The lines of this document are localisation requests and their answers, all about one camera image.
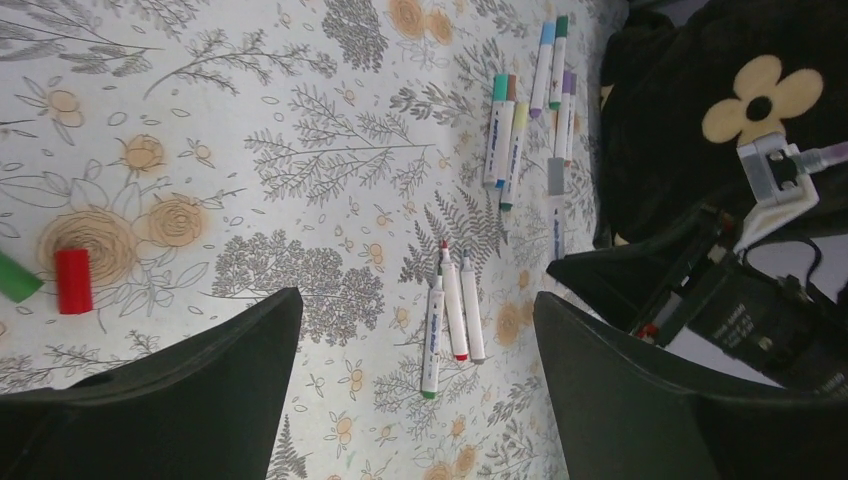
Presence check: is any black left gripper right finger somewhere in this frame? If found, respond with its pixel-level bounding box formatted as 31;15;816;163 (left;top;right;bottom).
534;292;847;479

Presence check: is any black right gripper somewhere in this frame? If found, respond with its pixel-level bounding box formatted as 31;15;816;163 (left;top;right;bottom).
546;214;847;391

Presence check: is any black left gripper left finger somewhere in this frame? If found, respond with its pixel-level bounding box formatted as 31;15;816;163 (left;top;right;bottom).
1;288;303;479

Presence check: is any green cap red-end marker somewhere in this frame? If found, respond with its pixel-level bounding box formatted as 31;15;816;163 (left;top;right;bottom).
440;240;469;361

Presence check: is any red marker cap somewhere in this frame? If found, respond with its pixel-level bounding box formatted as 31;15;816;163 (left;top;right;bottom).
54;249;93;315

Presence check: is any orange cap green-end marker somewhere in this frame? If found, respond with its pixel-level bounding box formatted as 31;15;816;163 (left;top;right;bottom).
421;267;445;400

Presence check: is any green marker cap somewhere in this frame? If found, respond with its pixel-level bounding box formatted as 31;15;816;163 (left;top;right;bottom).
0;253;44;304

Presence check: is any teal cap white marker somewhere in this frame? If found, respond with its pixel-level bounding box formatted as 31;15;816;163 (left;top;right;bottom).
483;73;506;189

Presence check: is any black floral plush pillow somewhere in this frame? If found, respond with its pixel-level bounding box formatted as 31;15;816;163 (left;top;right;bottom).
597;1;847;245

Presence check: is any brown cap blue-end marker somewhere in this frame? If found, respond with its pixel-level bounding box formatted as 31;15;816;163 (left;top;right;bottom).
496;74;517;189

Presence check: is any dark green cap marker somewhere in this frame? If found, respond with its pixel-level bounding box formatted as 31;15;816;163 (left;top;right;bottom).
548;15;570;111

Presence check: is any light blue cap marker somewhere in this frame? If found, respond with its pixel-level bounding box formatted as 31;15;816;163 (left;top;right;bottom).
529;21;556;119

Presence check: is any floral table mat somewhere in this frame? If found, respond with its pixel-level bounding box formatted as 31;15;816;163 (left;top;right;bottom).
1;1;629;479

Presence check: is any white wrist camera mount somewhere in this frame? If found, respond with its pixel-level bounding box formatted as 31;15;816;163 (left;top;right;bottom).
733;132;827;253

